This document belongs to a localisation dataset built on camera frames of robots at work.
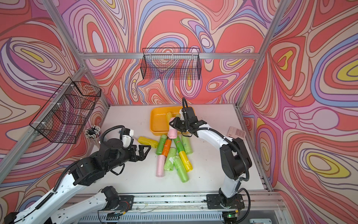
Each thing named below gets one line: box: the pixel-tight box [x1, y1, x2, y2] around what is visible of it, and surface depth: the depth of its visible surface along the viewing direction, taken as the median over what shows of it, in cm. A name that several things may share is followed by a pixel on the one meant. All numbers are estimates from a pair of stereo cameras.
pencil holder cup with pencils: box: [84, 125, 102, 148], surface depth 85 cm
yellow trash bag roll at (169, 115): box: [166, 111, 173, 126], surface depth 110 cm
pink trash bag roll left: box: [155, 154, 166, 178], surface depth 84 cm
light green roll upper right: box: [181, 135, 193, 155], surface depth 95 cm
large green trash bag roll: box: [172, 155, 190, 183], surface depth 84 cm
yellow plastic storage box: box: [149, 105, 183, 136], surface depth 109 cm
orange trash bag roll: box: [162, 139, 172, 157], surface depth 93 cm
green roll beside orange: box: [155, 134, 168, 155], surface depth 96 cm
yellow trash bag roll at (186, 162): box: [178, 150, 194, 173], surface depth 86 cm
